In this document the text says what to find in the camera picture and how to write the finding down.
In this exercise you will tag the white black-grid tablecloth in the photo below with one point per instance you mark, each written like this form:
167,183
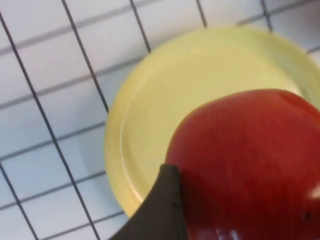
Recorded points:
70,107

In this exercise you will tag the yellow round plate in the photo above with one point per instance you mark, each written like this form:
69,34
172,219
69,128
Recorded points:
162,100

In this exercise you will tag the red apple with stem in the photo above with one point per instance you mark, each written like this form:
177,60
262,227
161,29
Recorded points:
240,162

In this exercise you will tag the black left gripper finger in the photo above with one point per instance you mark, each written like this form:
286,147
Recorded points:
162,212

